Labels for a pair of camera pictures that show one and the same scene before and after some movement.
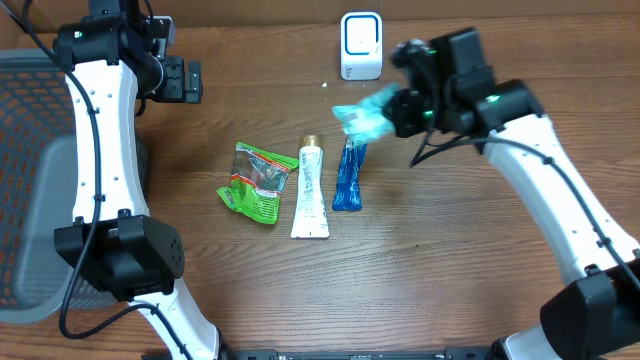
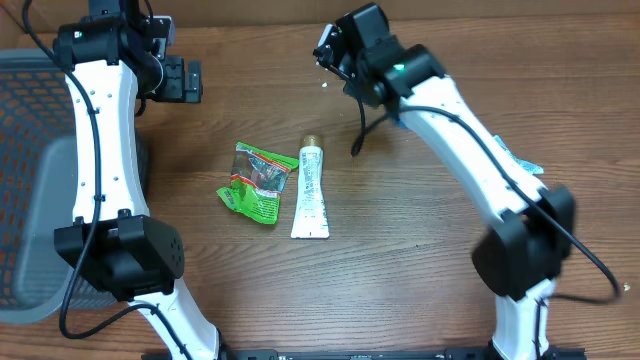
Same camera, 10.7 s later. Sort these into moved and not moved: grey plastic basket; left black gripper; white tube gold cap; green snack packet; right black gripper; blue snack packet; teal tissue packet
Moved: blue snack packet; right black gripper; teal tissue packet
Not moved: white tube gold cap; left black gripper; green snack packet; grey plastic basket
